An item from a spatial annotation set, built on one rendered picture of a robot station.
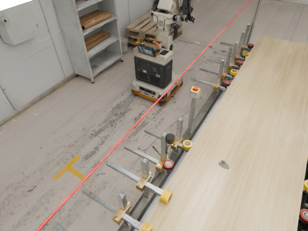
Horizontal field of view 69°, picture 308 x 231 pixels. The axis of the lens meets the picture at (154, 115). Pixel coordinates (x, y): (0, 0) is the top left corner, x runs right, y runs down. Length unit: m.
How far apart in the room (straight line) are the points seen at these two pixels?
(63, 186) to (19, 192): 0.49
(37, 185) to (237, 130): 2.25
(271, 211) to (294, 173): 0.39
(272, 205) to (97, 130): 2.36
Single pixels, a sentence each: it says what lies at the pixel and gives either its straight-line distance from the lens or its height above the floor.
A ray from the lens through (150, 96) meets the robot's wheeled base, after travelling 3.54.
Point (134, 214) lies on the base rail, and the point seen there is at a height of 0.70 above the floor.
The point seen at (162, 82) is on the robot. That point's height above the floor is 0.41.
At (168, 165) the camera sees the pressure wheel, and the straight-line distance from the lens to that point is 1.73.
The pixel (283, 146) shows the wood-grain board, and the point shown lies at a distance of 2.10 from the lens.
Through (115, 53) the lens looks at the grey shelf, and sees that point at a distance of 4.75.
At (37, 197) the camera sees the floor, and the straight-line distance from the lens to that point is 2.93.
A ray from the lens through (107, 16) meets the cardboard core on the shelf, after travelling 4.22.
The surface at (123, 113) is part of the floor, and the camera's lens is 3.47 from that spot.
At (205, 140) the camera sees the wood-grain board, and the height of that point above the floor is 0.90.
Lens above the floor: 2.34
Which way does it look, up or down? 43 degrees down
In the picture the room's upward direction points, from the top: 1 degrees counter-clockwise
